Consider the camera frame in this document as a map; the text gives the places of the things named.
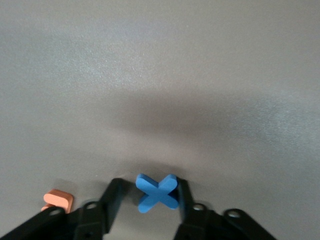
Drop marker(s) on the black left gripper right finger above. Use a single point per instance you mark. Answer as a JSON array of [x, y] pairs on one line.
[[200, 222]]

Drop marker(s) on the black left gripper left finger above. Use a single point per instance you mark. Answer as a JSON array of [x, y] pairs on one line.
[[95, 220]]

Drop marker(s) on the blue foam letter X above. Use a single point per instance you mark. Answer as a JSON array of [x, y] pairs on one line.
[[157, 193]]

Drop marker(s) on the orange foam letter E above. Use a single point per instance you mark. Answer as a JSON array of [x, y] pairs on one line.
[[60, 197]]

